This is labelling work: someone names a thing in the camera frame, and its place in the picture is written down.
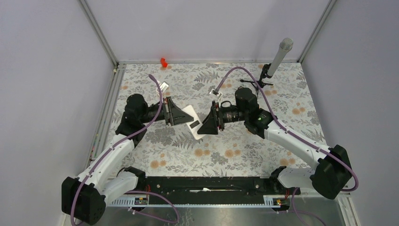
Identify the red plastic clip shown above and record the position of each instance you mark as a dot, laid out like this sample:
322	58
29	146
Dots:
163	62

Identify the white red remote control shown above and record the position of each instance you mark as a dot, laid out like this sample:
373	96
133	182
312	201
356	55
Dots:
195	124

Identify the black tripod mic stand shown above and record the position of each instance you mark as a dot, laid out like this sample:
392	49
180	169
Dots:
260	82

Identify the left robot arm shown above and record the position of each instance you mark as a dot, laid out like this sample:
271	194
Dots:
86	196

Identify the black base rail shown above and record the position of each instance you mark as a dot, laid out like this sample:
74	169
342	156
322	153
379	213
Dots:
212	191

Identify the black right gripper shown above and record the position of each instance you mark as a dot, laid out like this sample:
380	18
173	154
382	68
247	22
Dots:
214	119

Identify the silver microphone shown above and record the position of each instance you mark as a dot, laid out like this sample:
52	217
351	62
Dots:
284	47

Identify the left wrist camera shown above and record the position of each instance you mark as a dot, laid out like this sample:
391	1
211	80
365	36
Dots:
163	87

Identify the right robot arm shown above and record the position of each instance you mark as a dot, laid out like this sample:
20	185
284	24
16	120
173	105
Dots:
329	167

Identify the floral table mat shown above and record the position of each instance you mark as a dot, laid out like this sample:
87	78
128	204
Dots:
173	151

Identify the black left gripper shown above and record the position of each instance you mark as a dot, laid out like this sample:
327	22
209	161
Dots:
177	116

